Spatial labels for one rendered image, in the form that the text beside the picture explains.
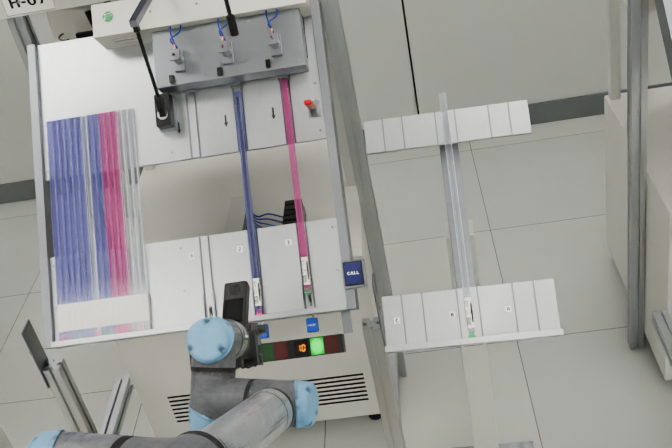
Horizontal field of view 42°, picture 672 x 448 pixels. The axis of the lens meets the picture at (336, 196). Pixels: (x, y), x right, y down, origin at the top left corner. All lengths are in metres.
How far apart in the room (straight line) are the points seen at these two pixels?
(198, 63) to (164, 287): 0.50
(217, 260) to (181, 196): 0.70
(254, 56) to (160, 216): 0.76
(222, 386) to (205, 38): 0.85
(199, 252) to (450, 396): 1.01
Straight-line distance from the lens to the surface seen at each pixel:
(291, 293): 1.90
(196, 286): 1.95
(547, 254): 3.13
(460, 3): 3.65
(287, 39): 1.96
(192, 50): 2.00
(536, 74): 3.82
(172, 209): 2.57
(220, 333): 1.46
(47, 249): 2.07
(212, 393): 1.49
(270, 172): 2.61
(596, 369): 2.71
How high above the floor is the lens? 1.90
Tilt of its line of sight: 32 degrees down
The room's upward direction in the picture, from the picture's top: 12 degrees counter-clockwise
